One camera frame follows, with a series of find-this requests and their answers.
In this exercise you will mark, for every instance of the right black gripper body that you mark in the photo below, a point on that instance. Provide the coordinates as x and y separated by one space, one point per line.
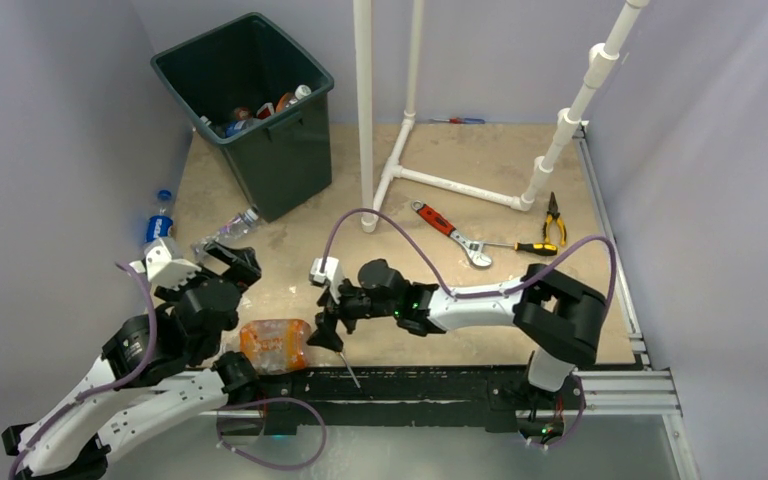
356 304

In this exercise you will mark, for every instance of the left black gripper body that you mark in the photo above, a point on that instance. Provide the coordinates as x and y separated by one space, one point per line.
177 295

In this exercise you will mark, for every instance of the pepsi bottle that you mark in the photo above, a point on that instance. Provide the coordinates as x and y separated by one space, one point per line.
160 221
237 127

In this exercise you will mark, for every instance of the red gold label bottle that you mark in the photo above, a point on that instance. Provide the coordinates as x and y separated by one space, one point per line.
265 111

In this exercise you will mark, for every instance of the orange label bottle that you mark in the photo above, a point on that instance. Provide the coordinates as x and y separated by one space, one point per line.
292 98
273 346

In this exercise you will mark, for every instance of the red cap clear bottle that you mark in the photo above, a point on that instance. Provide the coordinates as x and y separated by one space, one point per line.
241 114

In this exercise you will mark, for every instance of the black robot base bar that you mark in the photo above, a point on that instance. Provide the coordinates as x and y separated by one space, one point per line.
495 398

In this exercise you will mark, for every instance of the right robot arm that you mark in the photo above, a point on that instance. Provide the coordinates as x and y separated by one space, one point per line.
562 315

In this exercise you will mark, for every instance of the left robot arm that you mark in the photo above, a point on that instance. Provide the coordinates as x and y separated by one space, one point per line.
159 369

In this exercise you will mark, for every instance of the dark green plastic bin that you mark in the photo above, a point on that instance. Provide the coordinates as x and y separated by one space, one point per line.
286 159

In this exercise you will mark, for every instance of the yellow black screwdriver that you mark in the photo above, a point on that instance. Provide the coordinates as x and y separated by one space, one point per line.
350 370

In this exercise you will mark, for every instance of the crushed clear bottle left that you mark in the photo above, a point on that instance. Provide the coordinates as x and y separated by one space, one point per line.
236 228

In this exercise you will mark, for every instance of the small red blue screwdriver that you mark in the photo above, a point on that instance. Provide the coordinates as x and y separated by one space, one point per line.
458 120

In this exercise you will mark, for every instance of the yellow black pliers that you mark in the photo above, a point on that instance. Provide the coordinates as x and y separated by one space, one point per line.
553 217

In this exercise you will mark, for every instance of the Pepsi bottle by wall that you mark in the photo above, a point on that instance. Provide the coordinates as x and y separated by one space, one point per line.
160 221

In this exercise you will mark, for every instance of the white PVC pipe frame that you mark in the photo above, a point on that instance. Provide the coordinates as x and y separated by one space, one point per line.
501 53

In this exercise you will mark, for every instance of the red handle adjustable wrench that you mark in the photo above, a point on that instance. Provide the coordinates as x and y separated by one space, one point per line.
474 250

